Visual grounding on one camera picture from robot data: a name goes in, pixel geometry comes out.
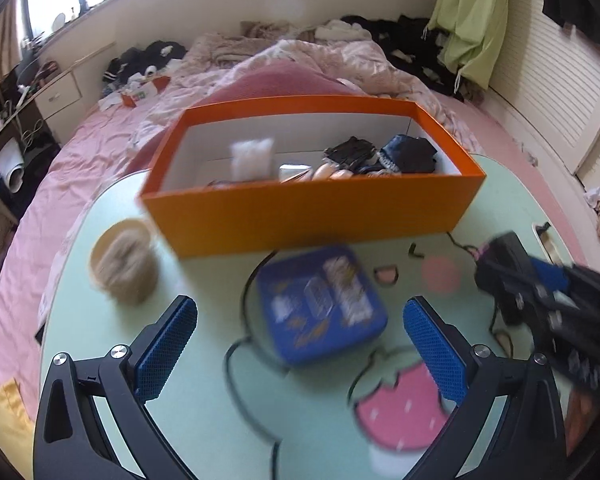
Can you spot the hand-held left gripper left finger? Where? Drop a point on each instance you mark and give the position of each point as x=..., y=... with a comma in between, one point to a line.
x=165, y=350

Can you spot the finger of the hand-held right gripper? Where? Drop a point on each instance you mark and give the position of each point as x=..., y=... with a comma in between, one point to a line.
x=550, y=275
x=530, y=305

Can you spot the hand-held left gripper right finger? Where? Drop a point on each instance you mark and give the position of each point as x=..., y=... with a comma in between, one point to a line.
x=437, y=355

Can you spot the black pouch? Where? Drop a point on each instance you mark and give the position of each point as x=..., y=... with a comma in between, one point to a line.
x=502, y=255

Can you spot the beige furry pom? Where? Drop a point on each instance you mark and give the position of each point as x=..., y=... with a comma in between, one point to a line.
x=127, y=270

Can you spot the blue packet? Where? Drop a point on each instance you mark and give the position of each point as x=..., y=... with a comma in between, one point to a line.
x=320, y=310

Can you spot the black lace cloth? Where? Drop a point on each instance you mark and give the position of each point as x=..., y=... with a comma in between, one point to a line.
x=410, y=155

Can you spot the orange cardboard box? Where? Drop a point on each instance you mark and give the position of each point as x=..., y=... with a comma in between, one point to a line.
x=305, y=220

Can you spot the person's right forearm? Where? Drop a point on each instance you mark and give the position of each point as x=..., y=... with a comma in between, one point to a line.
x=582, y=420

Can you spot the green cartoon desktop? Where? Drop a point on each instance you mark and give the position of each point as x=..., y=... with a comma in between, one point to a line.
x=200, y=280

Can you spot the yellow cloth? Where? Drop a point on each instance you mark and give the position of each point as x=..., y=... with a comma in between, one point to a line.
x=10, y=415

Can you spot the white louvered closet door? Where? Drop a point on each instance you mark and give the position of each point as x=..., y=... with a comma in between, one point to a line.
x=545, y=85

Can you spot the white fluffy pad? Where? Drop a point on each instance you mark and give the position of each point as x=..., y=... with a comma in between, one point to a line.
x=252, y=157

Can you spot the silver packet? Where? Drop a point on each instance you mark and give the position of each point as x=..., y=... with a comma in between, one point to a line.
x=295, y=172

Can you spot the black crumpled cloth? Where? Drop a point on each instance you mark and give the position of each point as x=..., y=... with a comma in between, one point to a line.
x=352, y=150

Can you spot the white paper roll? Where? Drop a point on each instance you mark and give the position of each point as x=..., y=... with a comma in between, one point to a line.
x=10, y=165

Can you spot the small orange box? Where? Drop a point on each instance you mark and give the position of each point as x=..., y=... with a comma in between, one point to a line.
x=140, y=94

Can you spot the green hanging garment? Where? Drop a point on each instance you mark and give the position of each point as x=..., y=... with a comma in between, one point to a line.
x=470, y=25

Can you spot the large pile of black clothes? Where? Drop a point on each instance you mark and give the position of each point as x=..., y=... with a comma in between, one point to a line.
x=410, y=40

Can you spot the white drawer cabinet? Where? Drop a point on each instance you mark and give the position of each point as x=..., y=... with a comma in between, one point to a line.
x=57, y=92

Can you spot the dark pink blanket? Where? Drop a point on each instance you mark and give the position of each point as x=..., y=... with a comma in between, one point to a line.
x=280, y=85

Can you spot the small pile of black clothes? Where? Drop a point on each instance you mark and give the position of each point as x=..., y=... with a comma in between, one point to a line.
x=150, y=52

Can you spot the beige fleece blanket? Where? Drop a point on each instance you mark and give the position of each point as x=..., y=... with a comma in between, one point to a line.
x=220, y=47

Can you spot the pink floral quilt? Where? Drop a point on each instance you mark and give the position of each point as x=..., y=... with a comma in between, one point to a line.
x=330, y=60

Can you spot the white clothes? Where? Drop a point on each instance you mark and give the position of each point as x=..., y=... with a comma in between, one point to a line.
x=340, y=30

